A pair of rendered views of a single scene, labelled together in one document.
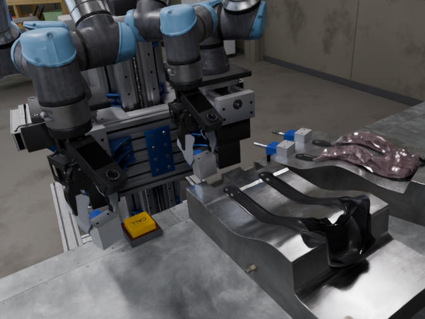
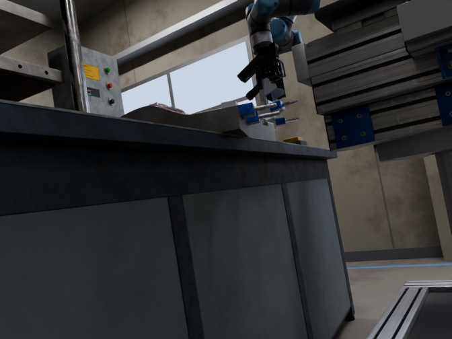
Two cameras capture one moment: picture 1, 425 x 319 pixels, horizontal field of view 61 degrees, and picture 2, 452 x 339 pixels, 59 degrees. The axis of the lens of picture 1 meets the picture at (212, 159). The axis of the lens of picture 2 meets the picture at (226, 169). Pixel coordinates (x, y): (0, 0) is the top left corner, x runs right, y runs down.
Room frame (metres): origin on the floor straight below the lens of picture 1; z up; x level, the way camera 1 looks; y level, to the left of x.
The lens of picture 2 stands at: (1.87, -0.84, 0.65)
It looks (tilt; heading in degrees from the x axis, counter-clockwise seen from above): 4 degrees up; 148
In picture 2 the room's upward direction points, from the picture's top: 9 degrees counter-clockwise
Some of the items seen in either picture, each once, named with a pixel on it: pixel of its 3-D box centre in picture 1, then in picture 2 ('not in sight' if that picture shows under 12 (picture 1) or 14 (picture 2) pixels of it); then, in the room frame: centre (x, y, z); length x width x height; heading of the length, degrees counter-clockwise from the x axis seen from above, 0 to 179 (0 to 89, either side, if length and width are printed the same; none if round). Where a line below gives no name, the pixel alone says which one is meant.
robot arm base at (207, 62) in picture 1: (207, 56); not in sight; (1.31, -0.02, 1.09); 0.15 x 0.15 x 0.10
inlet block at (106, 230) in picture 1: (92, 221); (282, 121); (0.61, 0.26, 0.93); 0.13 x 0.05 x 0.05; 48
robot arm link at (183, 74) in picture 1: (184, 71); (261, 42); (0.81, 0.05, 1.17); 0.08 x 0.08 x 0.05
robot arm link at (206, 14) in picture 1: (190, 24); (270, 5); (0.91, 0.02, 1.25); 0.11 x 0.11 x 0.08; 68
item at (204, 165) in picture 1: (195, 157); (280, 105); (0.85, 0.05, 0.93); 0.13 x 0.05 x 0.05; 30
